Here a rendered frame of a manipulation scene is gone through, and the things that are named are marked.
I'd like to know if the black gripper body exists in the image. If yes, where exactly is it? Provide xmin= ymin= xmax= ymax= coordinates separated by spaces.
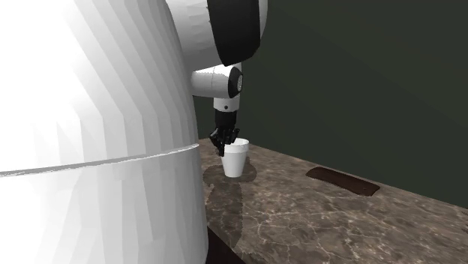
xmin=214 ymin=109 xmax=239 ymax=134

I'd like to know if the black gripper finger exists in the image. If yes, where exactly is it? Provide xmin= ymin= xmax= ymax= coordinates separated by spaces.
xmin=208 ymin=127 xmax=226 ymax=158
xmin=225 ymin=127 xmax=241 ymax=146

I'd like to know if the white foam cup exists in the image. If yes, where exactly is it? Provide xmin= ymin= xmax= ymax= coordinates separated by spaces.
xmin=220 ymin=137 xmax=251 ymax=179

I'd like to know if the dark brown flat rounded slab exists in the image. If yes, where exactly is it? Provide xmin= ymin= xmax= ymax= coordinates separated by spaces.
xmin=305 ymin=166 xmax=381 ymax=197

